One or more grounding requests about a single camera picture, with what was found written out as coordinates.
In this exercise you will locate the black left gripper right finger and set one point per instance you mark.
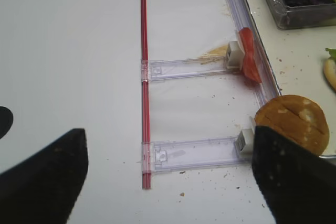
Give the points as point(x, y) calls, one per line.
point(298, 186)

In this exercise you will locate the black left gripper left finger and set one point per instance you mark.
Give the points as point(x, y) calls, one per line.
point(44, 188)

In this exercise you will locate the tomato slices standing left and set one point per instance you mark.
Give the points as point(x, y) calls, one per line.
point(249, 66)

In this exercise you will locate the lettuce leaf on bun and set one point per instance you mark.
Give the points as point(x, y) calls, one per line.
point(332, 53)

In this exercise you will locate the white block lower left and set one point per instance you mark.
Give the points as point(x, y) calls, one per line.
point(244, 143)

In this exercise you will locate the white block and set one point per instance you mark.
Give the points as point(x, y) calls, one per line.
point(234, 56)
point(244, 143)

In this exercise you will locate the bun half standing left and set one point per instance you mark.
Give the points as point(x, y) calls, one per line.
point(298, 119)

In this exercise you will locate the left red plastic strip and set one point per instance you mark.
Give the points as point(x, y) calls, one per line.
point(146, 174)

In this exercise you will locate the bottom bun on tray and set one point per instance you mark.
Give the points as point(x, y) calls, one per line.
point(329, 72)

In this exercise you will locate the white metal tray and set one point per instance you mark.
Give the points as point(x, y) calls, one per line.
point(296, 58)

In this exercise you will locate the white block upper left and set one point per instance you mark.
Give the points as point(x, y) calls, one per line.
point(234, 56)

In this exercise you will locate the clear long rail left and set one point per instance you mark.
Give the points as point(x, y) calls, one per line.
point(244, 22)

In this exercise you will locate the clear rail left lower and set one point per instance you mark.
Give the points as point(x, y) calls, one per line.
point(165, 157)

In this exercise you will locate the clear rail left upper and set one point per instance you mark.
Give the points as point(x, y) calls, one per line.
point(187, 68)

